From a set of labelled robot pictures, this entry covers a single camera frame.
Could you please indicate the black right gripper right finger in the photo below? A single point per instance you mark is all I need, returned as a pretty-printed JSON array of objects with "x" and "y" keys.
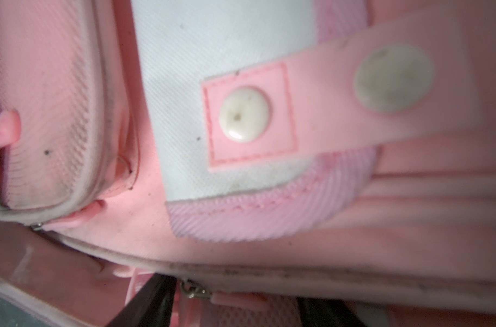
[{"x": 316, "y": 312}]

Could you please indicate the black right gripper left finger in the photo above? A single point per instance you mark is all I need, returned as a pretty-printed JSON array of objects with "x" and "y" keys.
[{"x": 151, "y": 307}]

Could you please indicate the pink school backpack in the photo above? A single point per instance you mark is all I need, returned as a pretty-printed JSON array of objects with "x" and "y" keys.
[{"x": 257, "y": 151}]

